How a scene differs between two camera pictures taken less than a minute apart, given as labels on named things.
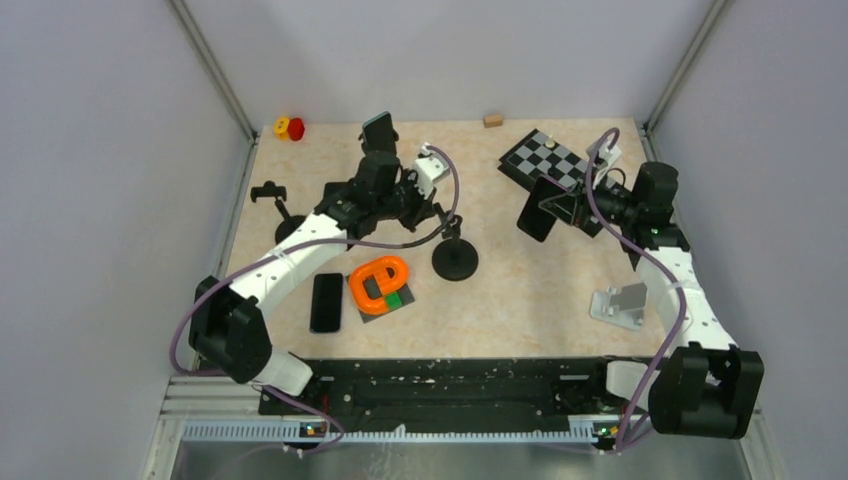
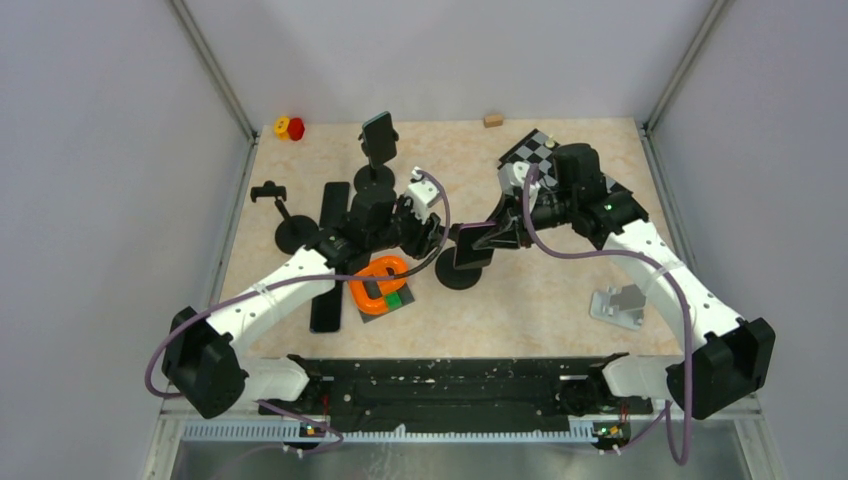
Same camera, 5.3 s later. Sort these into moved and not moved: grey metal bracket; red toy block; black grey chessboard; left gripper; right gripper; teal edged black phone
Moved: left gripper; right gripper
Not moved: red toy block; grey metal bracket; black grey chessboard; teal edged black phone
